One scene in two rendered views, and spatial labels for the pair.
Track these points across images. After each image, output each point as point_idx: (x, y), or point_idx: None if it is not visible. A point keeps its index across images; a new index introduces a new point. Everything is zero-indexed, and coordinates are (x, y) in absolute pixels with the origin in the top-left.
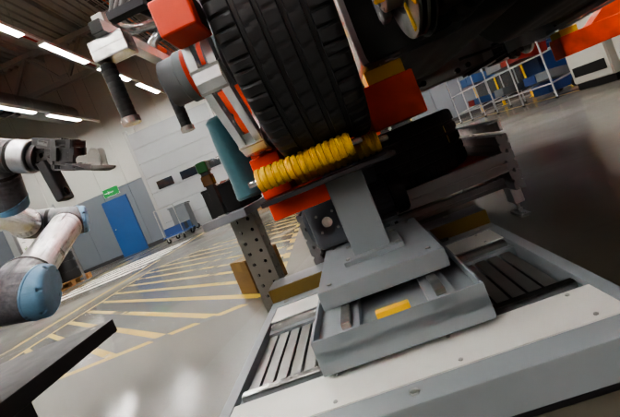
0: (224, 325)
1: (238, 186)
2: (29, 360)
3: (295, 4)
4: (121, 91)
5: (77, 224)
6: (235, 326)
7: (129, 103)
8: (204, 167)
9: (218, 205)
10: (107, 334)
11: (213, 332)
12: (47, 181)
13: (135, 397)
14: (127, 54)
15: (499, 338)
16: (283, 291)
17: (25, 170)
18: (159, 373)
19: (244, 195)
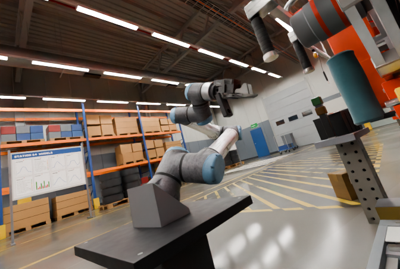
0: (325, 218)
1: (357, 112)
2: (206, 205)
3: None
4: (264, 35)
5: (236, 135)
6: (336, 222)
7: (270, 43)
8: (318, 100)
9: (328, 129)
10: (247, 204)
11: (316, 221)
12: (219, 105)
13: (261, 247)
14: (270, 8)
15: None
16: (393, 212)
17: (209, 99)
18: (277, 236)
19: (363, 119)
